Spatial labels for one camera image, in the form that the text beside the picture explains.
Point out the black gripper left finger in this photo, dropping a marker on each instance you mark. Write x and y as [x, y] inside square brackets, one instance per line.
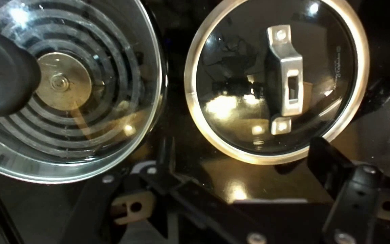
[190, 204]

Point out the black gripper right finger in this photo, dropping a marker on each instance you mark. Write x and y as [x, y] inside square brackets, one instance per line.
[349, 194]

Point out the black electric stove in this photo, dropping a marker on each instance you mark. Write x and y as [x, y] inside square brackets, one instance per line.
[258, 181]

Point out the glass lid with black knob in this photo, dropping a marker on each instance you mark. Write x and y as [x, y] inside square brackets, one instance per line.
[105, 90]

